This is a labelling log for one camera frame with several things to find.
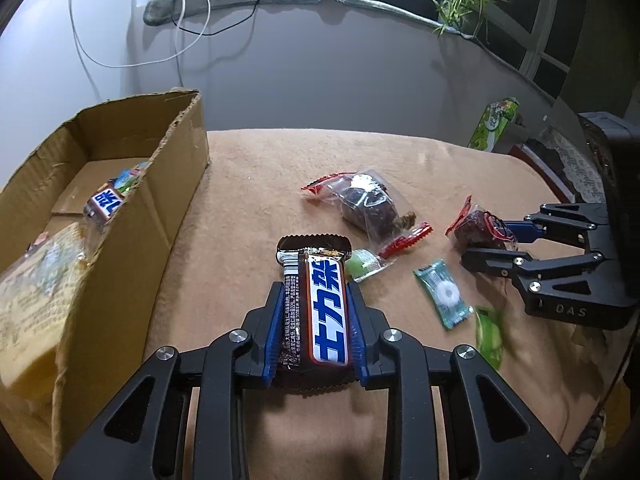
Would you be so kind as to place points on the clear dark dates packet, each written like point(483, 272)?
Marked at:
point(366, 200)

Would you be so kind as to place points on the packaged sliced bread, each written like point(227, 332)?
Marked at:
point(37, 293)

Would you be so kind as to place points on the green carton box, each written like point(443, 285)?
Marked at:
point(495, 118)

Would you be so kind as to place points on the grey windowsill cloth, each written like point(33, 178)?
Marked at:
point(158, 13)

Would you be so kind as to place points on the small green round candy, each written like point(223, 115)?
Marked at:
point(364, 263)

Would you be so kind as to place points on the red dried plum packet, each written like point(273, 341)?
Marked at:
point(477, 227)

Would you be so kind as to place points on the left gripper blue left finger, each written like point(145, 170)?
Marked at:
point(141, 433)

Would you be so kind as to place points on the green jelly cup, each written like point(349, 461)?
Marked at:
point(128, 178)

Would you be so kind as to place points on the teal mint candy packet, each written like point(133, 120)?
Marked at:
point(445, 294)

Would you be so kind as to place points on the green candy wrapper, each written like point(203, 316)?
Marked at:
point(489, 336)

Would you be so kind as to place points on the brown cardboard box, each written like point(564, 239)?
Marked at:
point(105, 333)

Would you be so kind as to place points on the small Snickers bar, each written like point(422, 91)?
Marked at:
point(102, 205)

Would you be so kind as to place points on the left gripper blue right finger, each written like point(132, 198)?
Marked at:
point(490, 432)

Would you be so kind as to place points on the potted spider plant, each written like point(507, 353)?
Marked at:
point(454, 14)

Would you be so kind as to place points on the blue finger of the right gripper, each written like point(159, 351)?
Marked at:
point(565, 280)
point(567, 224)

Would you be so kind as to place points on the white lace cloth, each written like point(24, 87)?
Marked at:
point(579, 174)

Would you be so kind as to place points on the large Snickers bar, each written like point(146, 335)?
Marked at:
point(315, 349)

